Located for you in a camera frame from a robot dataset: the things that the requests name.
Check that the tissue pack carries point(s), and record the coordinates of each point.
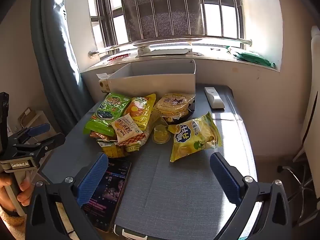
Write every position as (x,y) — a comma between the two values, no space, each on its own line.
(103,82)

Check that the person's left hand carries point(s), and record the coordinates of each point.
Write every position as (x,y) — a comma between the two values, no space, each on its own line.
(16,191)

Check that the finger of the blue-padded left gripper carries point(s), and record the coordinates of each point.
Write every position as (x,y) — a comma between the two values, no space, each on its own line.
(38,130)

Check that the green seaweed snack bag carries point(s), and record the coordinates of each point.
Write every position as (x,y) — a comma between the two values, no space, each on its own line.
(111,108)

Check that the clear jelly cup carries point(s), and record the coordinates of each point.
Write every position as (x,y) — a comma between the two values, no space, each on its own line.
(161,135)

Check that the yellow sunflower snack bag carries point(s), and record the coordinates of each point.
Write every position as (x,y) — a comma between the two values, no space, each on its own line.
(140,109)

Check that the grey-blue curtain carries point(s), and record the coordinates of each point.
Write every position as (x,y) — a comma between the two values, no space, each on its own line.
(66,92)

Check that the flat cardboard sheet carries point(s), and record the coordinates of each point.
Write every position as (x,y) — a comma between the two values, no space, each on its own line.
(166,52)

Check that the black smartphone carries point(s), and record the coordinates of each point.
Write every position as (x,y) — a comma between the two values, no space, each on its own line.
(103,206)

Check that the white remote control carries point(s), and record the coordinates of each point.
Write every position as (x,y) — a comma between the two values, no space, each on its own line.
(213,98)

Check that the green plastic bag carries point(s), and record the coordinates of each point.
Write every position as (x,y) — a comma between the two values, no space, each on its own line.
(250,57)

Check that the white office chair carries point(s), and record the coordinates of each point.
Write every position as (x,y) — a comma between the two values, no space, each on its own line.
(310,138)

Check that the white rice cake snack bag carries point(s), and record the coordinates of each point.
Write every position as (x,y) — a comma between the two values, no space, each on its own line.
(127,130)

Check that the small white shelf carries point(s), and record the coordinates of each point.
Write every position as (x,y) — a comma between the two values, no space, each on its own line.
(31,118)

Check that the yellow potato chips bag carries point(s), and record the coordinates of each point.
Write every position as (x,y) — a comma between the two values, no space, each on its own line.
(194,135)

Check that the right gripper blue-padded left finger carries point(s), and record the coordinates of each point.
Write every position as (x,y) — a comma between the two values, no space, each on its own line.
(43,218)

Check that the white cardboard box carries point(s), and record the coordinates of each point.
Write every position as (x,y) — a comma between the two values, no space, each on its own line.
(158,76)

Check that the grey hanging towel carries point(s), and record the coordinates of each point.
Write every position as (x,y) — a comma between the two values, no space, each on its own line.
(147,19)

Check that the fluffy cream sleeve forearm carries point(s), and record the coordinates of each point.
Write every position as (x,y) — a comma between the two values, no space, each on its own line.
(15,223)

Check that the steel window rail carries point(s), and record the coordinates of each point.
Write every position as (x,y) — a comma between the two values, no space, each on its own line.
(167,39)

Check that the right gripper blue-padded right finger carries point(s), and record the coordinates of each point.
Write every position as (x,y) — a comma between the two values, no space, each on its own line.
(273,218)

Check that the clear bag of yellow crackers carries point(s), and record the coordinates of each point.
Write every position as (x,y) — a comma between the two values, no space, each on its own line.
(174,106)

